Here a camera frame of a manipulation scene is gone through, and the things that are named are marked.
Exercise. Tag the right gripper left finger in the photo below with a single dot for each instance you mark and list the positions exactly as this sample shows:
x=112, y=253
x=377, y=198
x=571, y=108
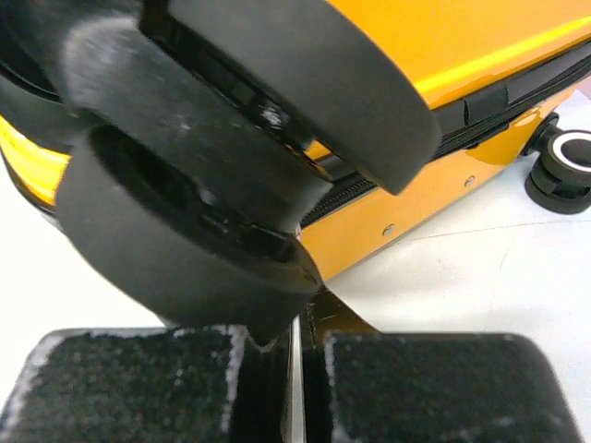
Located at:
x=213, y=384

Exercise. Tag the yellow Pikachu suitcase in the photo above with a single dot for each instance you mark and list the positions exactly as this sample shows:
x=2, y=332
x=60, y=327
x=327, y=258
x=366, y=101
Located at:
x=218, y=161

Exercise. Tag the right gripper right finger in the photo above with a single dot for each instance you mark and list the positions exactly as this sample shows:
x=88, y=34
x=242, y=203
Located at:
x=422, y=387

